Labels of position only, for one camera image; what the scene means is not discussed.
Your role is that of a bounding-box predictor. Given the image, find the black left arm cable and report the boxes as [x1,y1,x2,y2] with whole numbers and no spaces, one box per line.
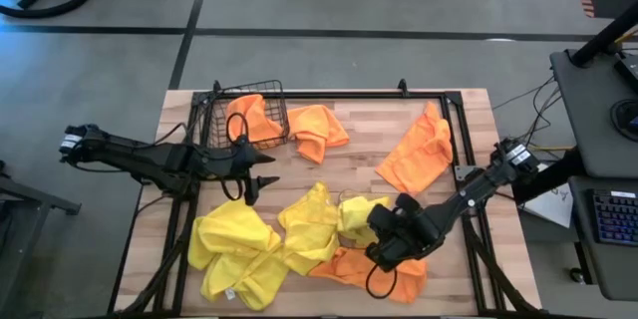
[220,111,251,202]

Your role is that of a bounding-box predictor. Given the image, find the black wire basket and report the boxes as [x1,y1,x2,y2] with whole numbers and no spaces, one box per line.
[198,79,292,157]

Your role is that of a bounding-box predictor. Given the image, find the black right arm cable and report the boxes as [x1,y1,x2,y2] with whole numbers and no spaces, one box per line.
[365,262,400,301]

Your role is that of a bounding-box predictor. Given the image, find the black backlit keyboard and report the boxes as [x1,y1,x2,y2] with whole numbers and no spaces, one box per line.
[591,188,638,248]

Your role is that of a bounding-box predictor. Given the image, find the grey desk top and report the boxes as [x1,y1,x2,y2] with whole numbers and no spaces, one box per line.
[549,48,638,180]

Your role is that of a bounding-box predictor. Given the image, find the round black puck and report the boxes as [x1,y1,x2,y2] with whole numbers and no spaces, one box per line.
[610,98,638,143]

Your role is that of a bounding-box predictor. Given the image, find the yellow towel with white tag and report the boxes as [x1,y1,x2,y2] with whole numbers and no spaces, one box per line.
[200,243,291,312]

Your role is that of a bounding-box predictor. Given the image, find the black desk device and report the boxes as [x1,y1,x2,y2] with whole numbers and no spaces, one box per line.
[613,52,638,92]

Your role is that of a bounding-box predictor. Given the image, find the black desk leg beam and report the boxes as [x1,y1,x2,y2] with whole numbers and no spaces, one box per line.
[511,148,587,206]

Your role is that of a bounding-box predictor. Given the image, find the black desk pole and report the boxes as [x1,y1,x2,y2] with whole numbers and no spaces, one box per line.
[569,2,638,69]

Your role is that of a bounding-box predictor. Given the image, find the white paper sheet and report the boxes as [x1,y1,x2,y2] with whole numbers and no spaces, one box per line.
[521,161,575,229]

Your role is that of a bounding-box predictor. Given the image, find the black floor cable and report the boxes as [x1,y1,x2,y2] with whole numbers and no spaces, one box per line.
[491,75,557,111]
[500,84,564,160]

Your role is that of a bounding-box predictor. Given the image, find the yellow microfiber towel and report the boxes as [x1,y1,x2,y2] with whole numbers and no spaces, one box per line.
[187,198,284,271]
[337,195,393,249]
[276,181,341,277]

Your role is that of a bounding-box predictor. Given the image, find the yellow floor cable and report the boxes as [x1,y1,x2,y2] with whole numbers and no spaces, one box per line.
[528,143,575,154]

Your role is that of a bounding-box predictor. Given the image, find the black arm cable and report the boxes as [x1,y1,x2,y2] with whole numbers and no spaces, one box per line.
[365,262,400,301]
[220,111,251,202]

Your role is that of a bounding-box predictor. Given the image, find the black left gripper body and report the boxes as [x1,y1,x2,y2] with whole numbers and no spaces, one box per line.
[229,134,261,206]

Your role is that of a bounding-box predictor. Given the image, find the grey keyboard desk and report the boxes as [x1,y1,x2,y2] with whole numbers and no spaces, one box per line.
[567,175,638,302]

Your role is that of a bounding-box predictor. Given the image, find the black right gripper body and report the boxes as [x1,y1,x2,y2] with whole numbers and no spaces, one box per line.
[365,192,431,274]

